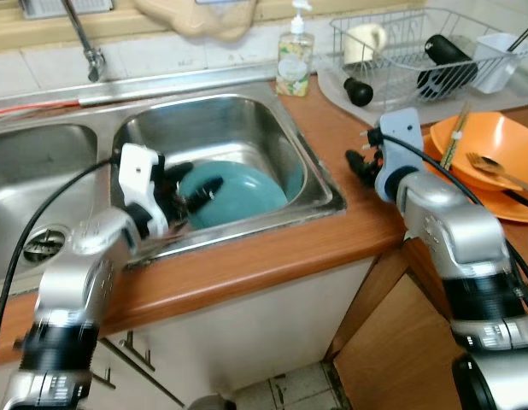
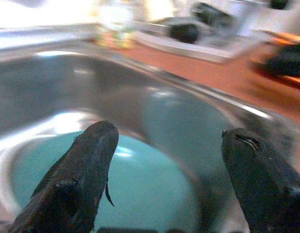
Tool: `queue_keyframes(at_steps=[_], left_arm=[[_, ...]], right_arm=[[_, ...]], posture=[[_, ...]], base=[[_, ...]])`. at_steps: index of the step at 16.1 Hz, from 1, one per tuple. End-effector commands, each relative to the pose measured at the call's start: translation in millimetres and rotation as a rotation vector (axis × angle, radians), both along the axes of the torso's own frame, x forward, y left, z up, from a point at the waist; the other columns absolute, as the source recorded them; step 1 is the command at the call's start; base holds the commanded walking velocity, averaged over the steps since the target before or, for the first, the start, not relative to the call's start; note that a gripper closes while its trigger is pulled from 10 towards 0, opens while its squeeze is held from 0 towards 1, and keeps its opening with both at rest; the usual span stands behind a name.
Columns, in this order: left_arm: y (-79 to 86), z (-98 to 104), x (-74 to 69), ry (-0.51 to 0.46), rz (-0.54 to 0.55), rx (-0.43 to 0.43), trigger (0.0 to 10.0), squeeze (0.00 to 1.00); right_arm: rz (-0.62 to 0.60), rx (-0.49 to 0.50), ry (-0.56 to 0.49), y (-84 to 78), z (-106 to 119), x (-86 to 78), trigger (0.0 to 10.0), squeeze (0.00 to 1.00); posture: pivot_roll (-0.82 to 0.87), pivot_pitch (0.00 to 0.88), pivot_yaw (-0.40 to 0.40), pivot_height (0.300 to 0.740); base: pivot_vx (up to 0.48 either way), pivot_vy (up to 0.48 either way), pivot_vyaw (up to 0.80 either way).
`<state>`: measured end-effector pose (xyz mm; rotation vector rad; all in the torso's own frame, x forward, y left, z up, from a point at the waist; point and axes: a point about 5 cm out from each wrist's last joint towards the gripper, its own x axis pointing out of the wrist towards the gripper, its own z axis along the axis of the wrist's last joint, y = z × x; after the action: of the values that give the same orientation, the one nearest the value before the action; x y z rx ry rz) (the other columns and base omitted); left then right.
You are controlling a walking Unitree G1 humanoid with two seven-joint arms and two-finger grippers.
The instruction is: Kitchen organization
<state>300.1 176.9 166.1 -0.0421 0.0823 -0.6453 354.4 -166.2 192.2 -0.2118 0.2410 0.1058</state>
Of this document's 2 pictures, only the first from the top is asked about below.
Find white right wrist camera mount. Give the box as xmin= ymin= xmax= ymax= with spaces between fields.
xmin=373 ymin=108 xmax=424 ymax=202

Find orange bowl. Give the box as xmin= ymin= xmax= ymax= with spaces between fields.
xmin=428 ymin=110 xmax=528 ymax=194

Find chrome faucet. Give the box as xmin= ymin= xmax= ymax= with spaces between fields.
xmin=59 ymin=0 xmax=108 ymax=85

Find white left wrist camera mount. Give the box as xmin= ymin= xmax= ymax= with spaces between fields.
xmin=118 ymin=143 xmax=169 ymax=237

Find cream mug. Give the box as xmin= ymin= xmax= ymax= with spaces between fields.
xmin=343 ymin=22 xmax=388 ymax=67

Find white cabinet front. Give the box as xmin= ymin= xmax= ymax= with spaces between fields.
xmin=0 ymin=255 xmax=378 ymax=410

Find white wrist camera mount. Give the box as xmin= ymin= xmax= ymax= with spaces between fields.
xmin=118 ymin=143 xmax=169 ymax=237
xmin=373 ymin=108 xmax=424 ymax=202

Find grey robot foot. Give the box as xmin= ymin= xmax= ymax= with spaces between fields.
xmin=185 ymin=392 xmax=240 ymax=410

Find white wire dish rack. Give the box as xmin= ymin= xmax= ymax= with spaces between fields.
xmin=329 ymin=8 xmax=528 ymax=108

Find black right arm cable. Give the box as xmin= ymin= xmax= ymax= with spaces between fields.
xmin=368 ymin=128 xmax=528 ymax=296

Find black round knob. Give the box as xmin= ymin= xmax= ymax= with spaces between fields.
xmin=344 ymin=76 xmax=375 ymax=108

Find metal cabinet handle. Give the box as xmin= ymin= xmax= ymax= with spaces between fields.
xmin=118 ymin=331 xmax=156 ymax=373
xmin=91 ymin=362 xmax=119 ymax=390

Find wooden cabinet door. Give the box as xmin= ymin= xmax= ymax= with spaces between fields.
xmin=331 ymin=272 xmax=480 ymax=410

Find wooden chopstick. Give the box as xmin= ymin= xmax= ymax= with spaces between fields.
xmin=440 ymin=102 xmax=468 ymax=171
xmin=445 ymin=102 xmax=472 ymax=171

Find black utensil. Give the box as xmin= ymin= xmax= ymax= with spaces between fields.
xmin=502 ymin=188 xmax=528 ymax=211

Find orange plate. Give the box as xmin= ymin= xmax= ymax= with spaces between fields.
xmin=421 ymin=132 xmax=528 ymax=226

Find grey drain tray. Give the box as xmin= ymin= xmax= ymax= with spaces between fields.
xmin=319 ymin=65 xmax=528 ymax=118

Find white plastic utensil holder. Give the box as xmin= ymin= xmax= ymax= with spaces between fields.
xmin=471 ymin=32 xmax=520 ymax=96

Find stainless steel double sink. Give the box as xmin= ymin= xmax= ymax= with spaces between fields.
xmin=0 ymin=79 xmax=349 ymax=302

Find beige cloth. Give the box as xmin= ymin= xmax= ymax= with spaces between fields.
xmin=131 ymin=0 xmax=258 ymax=43

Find teal round plate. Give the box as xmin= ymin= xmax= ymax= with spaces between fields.
xmin=176 ymin=161 xmax=290 ymax=231

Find yellow soap pump bottle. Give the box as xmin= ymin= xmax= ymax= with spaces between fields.
xmin=274 ymin=0 xmax=315 ymax=98

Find black flask bottle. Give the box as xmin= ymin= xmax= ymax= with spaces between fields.
xmin=415 ymin=33 xmax=479 ymax=103

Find dark chopsticks in holder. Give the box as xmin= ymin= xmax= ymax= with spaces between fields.
xmin=505 ymin=23 xmax=528 ymax=55

